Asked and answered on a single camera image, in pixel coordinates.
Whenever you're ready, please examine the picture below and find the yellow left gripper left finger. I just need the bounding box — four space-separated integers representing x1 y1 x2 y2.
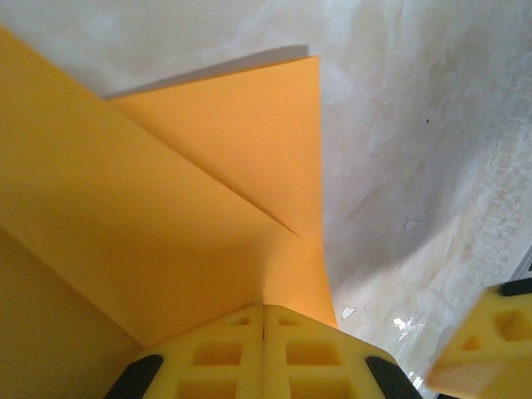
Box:
103 303 266 399

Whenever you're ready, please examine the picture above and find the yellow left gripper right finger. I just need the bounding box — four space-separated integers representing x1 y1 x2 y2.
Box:
264 303 425 399

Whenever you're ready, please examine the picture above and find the orange square paper sheet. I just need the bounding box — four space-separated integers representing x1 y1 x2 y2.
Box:
0 24 338 399

